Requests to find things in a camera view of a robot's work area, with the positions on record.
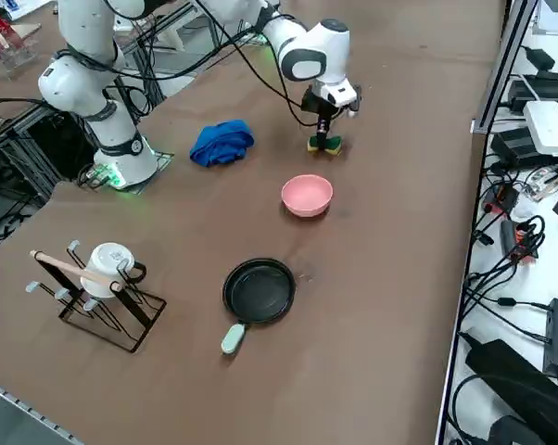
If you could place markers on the red and black connector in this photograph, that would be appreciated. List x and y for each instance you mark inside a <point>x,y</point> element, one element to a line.
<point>499,199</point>

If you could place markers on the aluminium frame post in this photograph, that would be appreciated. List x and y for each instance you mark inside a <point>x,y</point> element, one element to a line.
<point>503,60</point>

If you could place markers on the packet of sticks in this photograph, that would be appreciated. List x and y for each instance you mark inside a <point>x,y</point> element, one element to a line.
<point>552,183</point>

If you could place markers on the white power box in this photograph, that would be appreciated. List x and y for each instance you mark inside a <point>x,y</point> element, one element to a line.
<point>550,127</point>

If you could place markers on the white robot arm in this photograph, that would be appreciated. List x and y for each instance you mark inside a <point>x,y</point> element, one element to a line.
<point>330,46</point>

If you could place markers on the pink bowl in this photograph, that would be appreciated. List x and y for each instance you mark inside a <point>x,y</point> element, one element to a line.
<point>307,192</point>

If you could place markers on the black computer case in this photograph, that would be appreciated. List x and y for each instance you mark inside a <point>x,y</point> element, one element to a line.
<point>63,143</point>

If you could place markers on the small black power adapter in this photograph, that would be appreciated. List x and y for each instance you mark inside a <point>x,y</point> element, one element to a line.
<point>541,58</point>

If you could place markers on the clear rack with red items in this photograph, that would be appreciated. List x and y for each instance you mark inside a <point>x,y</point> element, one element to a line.
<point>3,51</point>

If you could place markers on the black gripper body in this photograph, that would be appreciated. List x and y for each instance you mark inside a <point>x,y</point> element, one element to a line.
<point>312,104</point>

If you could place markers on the aluminium table rail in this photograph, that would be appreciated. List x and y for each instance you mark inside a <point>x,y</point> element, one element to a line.
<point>24,405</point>

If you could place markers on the green and yellow sponge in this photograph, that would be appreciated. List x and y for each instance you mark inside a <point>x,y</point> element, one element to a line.
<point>335,146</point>

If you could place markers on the blue cloth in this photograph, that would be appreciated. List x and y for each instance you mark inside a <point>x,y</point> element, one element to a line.
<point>221,143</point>

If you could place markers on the long black device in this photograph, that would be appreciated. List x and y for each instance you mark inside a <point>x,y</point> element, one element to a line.
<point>552,88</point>

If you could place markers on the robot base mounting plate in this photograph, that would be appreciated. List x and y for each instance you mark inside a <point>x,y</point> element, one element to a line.
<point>163,157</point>

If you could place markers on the large black case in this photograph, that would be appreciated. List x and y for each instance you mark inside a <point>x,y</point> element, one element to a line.
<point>515,380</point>

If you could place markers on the slim black adapter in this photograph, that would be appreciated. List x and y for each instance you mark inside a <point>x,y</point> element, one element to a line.
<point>508,236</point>

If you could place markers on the orange and black connector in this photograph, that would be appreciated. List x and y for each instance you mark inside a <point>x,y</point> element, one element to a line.
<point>525,245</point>

